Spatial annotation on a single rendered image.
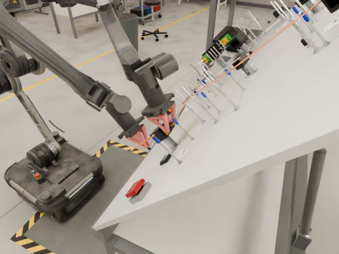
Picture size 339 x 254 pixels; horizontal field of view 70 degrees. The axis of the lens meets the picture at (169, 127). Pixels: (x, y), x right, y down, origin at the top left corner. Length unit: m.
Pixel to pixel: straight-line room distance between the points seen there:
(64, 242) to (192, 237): 1.20
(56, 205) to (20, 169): 0.50
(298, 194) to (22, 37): 0.94
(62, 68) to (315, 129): 0.67
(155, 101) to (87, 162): 1.43
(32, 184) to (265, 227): 1.61
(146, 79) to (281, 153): 0.42
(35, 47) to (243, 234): 0.91
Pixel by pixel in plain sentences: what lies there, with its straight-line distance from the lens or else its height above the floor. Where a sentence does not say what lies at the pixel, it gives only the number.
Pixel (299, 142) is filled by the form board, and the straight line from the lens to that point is 0.36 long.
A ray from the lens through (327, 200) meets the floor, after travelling 2.38.
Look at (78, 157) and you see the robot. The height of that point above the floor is 0.24.
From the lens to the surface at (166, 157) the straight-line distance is 0.76.
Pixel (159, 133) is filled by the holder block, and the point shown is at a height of 1.16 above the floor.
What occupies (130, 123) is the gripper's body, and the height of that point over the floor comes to 1.15.
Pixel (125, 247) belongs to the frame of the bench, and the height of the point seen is 0.80.
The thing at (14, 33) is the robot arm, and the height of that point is 1.46.
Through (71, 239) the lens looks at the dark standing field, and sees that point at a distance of 1.97.
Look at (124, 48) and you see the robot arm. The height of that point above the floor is 1.39.
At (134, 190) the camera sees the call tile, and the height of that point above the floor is 1.12.
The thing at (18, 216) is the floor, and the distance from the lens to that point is 2.24.
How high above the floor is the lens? 1.66
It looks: 38 degrees down
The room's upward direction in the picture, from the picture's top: straight up
